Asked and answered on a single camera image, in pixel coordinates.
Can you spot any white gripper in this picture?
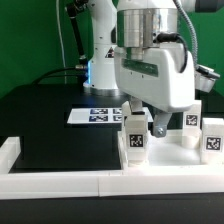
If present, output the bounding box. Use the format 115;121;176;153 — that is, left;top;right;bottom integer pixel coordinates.
114;43;195;138

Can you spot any white square table top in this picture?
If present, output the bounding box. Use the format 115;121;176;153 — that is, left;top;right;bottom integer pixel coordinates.
118;130;224;169

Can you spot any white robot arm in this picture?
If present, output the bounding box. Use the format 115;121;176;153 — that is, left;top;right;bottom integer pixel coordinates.
67;0;224;138

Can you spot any white U-shaped fence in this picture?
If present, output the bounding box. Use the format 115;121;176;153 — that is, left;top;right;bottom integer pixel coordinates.
0;137;224;200

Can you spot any white marker sheet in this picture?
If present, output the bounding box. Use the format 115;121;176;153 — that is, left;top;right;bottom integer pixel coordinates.
67;106;155;125

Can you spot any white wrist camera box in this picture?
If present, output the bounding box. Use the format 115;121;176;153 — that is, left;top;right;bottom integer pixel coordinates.
195;65;220;93

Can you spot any black cable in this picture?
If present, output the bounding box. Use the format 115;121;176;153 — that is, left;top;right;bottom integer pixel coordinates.
31;64;89;86

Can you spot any white hanging cable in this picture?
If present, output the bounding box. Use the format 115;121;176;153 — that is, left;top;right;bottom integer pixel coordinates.
55;0;68;85

